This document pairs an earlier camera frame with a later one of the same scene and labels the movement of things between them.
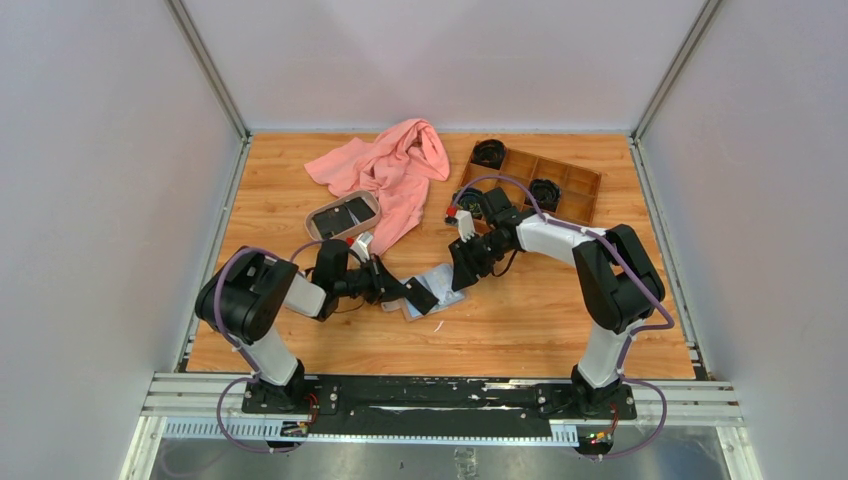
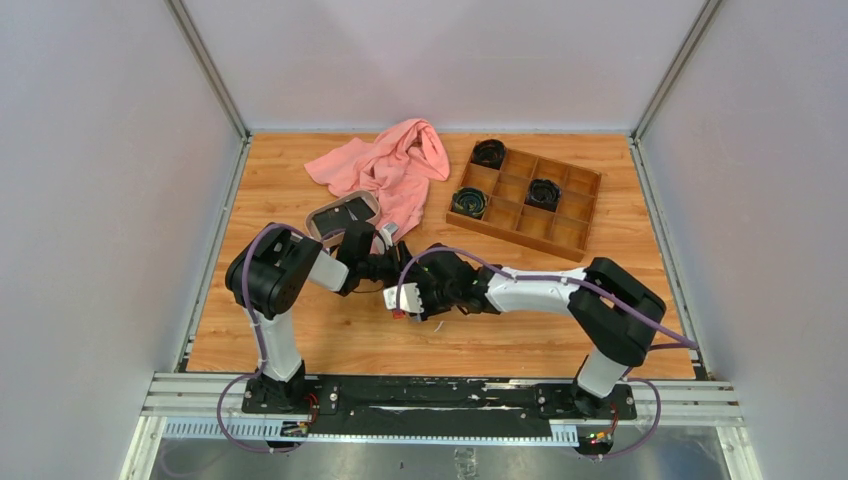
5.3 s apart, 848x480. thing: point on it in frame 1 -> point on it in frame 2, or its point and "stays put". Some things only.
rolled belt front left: x=471 y=199 stays put
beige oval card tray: x=311 y=231 stays put
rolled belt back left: x=488 y=152 stays put
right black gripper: x=462 y=255 -> x=422 y=285
